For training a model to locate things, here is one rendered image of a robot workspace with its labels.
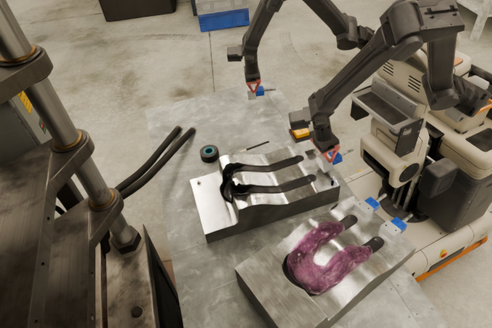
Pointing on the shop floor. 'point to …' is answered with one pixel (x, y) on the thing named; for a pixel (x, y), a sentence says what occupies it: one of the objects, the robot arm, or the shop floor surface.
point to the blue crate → (224, 20)
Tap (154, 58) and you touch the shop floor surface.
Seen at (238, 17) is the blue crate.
